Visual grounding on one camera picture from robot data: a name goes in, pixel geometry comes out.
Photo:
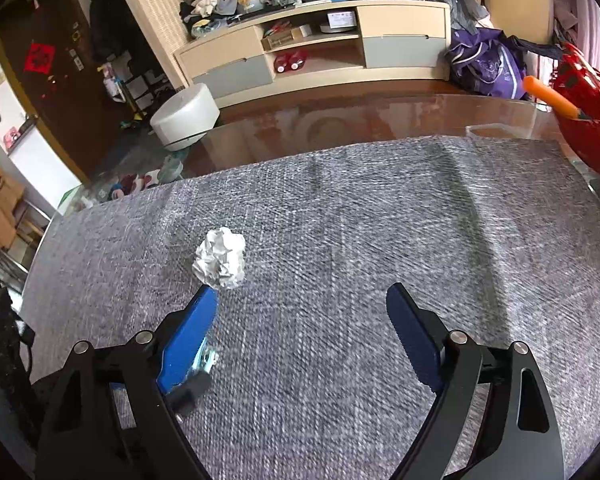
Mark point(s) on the red door decoration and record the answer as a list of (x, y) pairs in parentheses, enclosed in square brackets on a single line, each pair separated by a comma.
[(39, 58)]

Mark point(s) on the beige tall panel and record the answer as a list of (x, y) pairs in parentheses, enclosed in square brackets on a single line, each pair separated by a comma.
[(155, 10)]

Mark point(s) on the cartoon print item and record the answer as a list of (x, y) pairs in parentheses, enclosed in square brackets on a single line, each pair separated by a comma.
[(135, 182)]

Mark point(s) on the dark wooden door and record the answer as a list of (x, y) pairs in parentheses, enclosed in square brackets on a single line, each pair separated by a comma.
[(45, 110)]

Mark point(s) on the grey draped jacket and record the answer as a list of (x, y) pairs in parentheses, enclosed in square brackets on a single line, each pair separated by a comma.
[(457, 0)]

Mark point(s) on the black hanging coat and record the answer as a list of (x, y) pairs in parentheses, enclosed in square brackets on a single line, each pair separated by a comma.
[(105, 10)]

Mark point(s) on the pile of clothes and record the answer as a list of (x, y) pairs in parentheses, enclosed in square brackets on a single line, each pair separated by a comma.
[(220, 0)]

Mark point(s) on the open cardboard box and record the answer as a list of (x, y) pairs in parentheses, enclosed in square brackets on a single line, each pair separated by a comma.
[(279, 40)]

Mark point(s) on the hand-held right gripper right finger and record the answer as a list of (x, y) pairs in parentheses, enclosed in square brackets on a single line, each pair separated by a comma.
[(412, 335)]

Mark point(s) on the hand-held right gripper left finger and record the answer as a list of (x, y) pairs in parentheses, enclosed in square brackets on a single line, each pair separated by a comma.
[(190, 335)]

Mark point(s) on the red plastic basket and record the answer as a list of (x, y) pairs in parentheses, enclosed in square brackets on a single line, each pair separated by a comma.
[(592, 125)]

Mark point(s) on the purple bag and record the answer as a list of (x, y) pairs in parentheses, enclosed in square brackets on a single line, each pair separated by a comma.
[(485, 67)]

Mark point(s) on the cream grey media cabinet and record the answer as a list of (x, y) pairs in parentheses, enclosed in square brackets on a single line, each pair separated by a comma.
[(220, 55)]

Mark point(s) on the white small box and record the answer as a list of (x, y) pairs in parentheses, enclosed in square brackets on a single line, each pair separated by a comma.
[(341, 19)]

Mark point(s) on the white paper ball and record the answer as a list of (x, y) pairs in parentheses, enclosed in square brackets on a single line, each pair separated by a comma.
[(221, 260)]

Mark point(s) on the grey woven table mat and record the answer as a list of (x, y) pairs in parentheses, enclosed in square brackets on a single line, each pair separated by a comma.
[(355, 240)]

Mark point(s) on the orange carrot-shaped object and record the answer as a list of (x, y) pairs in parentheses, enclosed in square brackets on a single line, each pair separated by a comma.
[(547, 94)]

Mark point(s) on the white round stool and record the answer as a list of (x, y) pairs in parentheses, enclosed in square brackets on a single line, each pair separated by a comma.
[(185, 115)]

